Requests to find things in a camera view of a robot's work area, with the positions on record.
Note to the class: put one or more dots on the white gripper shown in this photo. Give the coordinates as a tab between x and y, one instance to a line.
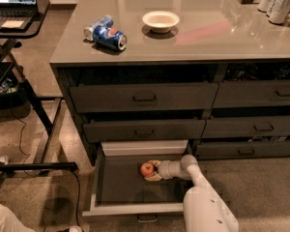
164	170

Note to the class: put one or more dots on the red apple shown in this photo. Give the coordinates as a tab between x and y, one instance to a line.
147	169

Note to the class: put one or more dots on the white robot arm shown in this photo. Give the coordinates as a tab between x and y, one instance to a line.
203	208

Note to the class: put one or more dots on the open bottom left drawer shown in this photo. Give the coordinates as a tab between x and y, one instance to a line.
118	188

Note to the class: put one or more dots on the middle left drawer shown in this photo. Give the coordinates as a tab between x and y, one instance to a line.
144	130

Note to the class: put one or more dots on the top left drawer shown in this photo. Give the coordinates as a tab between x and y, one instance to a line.
143	97

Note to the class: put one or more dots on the grey counter cabinet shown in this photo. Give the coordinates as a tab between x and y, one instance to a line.
215	41

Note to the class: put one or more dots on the bottom right drawer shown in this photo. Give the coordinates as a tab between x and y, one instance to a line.
242	150

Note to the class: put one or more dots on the middle right drawer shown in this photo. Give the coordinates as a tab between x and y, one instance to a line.
247	126

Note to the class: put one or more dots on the top right drawer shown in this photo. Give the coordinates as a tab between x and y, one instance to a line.
252	94

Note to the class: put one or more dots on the white shoe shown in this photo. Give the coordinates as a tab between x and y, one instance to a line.
75	229

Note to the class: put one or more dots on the blue pepsi can front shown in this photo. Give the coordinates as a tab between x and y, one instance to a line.
110	37

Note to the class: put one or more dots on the blue pepsi can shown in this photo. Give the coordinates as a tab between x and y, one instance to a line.
105	21
110	37

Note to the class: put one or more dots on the white paper bowl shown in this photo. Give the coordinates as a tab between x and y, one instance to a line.
160	21

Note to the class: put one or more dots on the blue pepsi can rear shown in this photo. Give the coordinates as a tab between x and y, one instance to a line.
105	21

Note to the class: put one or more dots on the person's leg beige trousers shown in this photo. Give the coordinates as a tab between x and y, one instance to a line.
10	223

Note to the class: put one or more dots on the white can front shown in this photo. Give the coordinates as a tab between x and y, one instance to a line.
280	11

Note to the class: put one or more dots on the yellow sticky note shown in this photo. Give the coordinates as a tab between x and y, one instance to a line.
12	24

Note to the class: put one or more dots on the black laptop stand desk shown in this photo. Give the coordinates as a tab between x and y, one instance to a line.
7	60

